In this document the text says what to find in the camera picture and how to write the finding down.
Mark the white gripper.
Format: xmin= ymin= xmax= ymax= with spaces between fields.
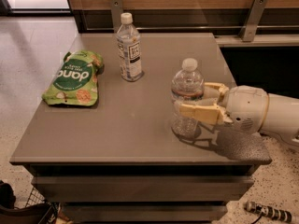
xmin=179 ymin=82 xmax=269 ymax=133

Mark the clear water bottle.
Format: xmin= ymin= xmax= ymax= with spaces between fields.
xmin=171 ymin=58 xmax=205 ymax=140

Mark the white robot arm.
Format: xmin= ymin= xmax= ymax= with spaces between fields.
xmin=175 ymin=82 xmax=299 ymax=150

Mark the upright labelled water bottle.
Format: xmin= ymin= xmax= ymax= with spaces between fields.
xmin=116 ymin=12 xmax=143 ymax=82

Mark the black white striped power strip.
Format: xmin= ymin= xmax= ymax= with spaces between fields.
xmin=244 ymin=201 xmax=299 ymax=224

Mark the grey drawer cabinet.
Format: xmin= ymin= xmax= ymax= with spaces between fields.
xmin=8 ymin=32 xmax=273 ymax=224

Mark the green snack bag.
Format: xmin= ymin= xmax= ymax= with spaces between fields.
xmin=42 ymin=50 xmax=105 ymax=106

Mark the lower grey drawer front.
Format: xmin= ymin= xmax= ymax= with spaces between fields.
xmin=63 ymin=205 xmax=227 ymax=223

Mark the right metal wall bracket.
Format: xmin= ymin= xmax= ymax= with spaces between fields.
xmin=239 ymin=0 xmax=268 ymax=42

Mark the metal wall bracket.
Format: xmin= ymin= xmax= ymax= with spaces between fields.
xmin=109 ymin=0 xmax=123 ymax=33
xmin=239 ymin=0 xmax=268 ymax=42

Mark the left metal wall bracket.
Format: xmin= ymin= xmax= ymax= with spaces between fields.
xmin=109 ymin=0 xmax=123 ymax=33

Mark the black wire basket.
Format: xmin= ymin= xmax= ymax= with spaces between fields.
xmin=0 ymin=181 xmax=57 ymax=224

